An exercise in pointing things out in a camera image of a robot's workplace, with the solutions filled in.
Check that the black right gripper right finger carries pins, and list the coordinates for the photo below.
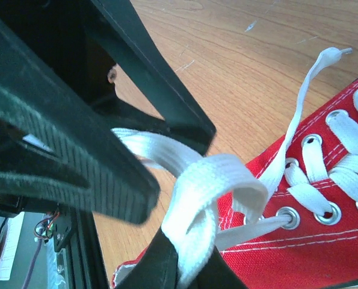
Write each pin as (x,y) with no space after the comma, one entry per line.
(217,274)

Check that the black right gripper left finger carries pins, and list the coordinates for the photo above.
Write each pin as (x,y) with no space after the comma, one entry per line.
(157,267)

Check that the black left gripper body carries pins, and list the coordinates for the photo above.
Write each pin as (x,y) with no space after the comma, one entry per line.
(54,31)

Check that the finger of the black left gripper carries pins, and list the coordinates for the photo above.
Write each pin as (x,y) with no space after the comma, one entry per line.
(53,146)
(116,26)

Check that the white shoelace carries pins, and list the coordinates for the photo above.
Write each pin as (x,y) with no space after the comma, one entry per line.
(227,186)

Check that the red canvas sneaker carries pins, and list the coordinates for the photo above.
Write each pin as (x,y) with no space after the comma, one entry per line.
(287,225)

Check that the black aluminium cage frame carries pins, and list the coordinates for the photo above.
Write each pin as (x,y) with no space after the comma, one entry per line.
(79,256)

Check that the white slotted cable duct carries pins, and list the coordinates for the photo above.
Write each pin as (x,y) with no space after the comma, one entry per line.
(10,238)

